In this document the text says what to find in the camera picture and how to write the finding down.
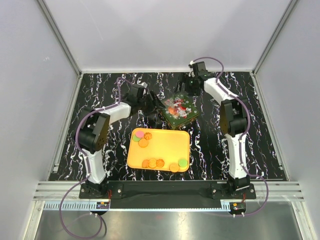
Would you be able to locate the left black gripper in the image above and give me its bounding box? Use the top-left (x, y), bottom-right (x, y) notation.
top-left (137, 90), bottom-right (165, 117)

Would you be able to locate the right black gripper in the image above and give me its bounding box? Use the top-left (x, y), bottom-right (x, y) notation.
top-left (174, 72), bottom-right (201, 97)

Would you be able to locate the gold tin lid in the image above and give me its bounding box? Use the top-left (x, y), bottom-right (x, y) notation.
top-left (159, 93), bottom-right (199, 119)

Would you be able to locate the green gold cookie tin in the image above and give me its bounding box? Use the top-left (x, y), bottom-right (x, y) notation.
top-left (158, 112), bottom-right (198, 130)

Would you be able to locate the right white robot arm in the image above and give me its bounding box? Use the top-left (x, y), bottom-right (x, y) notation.
top-left (177, 61), bottom-right (251, 199)

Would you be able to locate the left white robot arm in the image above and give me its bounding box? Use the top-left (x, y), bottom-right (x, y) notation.
top-left (74, 82), bottom-right (165, 198)

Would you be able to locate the pink sandwich cookie top left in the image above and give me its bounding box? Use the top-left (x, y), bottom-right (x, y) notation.
top-left (135, 130), bottom-right (144, 139)

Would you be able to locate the orange swirl cookie top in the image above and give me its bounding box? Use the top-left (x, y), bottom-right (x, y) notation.
top-left (143, 132), bottom-right (152, 141)

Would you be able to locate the orange swirl cookie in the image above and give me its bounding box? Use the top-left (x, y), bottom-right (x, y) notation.
top-left (156, 159), bottom-right (165, 168)
top-left (143, 132), bottom-right (152, 141)

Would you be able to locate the green sandwich cookie top left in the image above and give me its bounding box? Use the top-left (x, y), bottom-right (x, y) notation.
top-left (132, 135), bottom-right (141, 142)

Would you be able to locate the green sandwich cookie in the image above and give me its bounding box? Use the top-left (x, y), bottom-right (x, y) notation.
top-left (178, 158), bottom-right (188, 168)
top-left (132, 135), bottom-right (141, 142)

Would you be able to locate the round tan biscuit top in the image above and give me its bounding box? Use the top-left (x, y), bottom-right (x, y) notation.
top-left (138, 138), bottom-right (149, 148)

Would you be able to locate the round tan biscuit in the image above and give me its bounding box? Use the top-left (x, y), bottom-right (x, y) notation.
top-left (169, 163), bottom-right (180, 173)
top-left (138, 138), bottom-right (149, 148)
top-left (148, 158), bottom-right (157, 169)

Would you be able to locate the yellow serving tray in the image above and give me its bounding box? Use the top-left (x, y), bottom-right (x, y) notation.
top-left (127, 128), bottom-right (190, 173)

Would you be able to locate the orange shell cookie bottom left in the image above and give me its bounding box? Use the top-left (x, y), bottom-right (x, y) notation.
top-left (142, 159), bottom-right (149, 168)

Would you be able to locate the orange swirl cookie bottom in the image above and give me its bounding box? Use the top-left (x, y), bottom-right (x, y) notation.
top-left (156, 159), bottom-right (165, 168)

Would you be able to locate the round tan biscuit bottom right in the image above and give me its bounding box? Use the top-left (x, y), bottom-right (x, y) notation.
top-left (169, 163), bottom-right (180, 173)

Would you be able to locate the green sandwich cookie bottom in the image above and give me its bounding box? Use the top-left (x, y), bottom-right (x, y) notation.
top-left (178, 158), bottom-right (188, 168)

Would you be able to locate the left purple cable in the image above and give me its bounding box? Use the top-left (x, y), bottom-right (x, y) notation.
top-left (59, 77), bottom-right (148, 238)

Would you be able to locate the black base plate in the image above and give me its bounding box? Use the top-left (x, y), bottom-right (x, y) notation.
top-left (79, 180), bottom-right (257, 206)

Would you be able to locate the left aluminium frame post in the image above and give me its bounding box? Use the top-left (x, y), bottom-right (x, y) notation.
top-left (36, 0), bottom-right (83, 76)

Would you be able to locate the aluminium frame post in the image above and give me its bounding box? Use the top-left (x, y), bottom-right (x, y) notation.
top-left (36, 0), bottom-right (83, 76)
top-left (251, 0), bottom-right (301, 76)

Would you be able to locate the right aluminium frame post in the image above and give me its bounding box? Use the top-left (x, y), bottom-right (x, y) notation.
top-left (251, 0), bottom-right (301, 76)

